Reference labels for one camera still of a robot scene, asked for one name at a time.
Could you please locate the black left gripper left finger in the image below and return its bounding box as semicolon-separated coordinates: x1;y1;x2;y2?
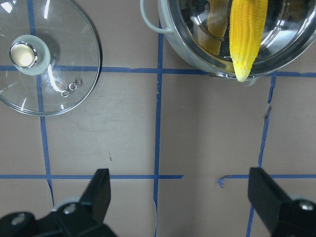
0;168;116;237

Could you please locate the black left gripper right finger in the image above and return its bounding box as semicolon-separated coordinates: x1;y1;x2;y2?
247;167;316;237

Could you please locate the glass pot lid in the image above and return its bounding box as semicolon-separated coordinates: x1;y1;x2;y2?
0;0;102;116

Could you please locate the yellow toy corn cob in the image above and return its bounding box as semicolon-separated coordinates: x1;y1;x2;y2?
229;0;268;82

